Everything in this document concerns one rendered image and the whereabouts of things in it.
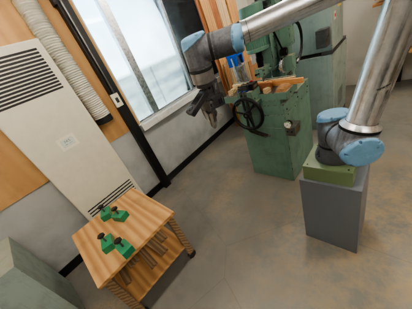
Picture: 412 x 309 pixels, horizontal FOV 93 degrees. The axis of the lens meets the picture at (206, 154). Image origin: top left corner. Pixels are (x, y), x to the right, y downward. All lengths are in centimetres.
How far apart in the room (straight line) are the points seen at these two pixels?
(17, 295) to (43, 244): 63
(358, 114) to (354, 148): 13
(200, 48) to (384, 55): 61
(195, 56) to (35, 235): 204
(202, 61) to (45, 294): 173
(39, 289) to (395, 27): 218
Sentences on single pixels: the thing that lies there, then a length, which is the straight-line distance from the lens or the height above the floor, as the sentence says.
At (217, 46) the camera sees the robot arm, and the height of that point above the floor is 139.
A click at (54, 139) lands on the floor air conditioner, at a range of 186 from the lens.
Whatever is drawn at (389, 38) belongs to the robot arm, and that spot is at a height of 124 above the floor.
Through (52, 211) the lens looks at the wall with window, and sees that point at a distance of 229.
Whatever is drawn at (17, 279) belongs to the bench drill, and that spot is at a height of 62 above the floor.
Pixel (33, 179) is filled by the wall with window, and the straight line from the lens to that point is 218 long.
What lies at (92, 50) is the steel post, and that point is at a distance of 224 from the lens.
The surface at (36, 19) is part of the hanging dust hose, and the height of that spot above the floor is 192.
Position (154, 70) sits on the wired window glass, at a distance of 268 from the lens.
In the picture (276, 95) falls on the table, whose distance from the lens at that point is 168.
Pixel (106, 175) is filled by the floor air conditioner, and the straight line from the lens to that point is 199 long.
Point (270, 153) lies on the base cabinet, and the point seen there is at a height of 30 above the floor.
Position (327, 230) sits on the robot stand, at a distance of 159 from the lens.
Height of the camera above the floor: 143
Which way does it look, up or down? 29 degrees down
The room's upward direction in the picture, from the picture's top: 22 degrees counter-clockwise
